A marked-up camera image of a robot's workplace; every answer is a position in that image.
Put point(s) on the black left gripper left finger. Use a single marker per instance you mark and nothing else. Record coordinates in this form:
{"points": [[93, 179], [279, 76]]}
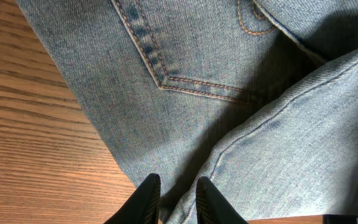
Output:
{"points": [[142, 207]]}

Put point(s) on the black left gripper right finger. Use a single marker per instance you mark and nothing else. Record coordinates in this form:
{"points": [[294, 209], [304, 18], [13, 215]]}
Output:
{"points": [[212, 207]]}

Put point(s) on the light blue denim jeans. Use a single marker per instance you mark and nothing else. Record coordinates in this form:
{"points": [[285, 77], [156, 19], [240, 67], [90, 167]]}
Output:
{"points": [[259, 96]]}

